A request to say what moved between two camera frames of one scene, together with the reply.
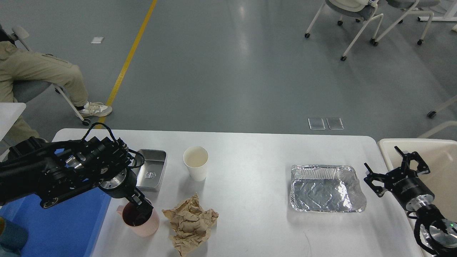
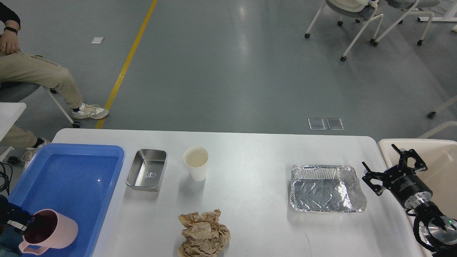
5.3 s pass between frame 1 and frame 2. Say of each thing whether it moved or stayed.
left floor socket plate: stayed
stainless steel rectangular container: stayed
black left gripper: moved
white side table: stayed
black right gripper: stayed
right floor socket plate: stayed
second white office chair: stayed
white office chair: stayed
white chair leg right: stayed
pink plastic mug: moved
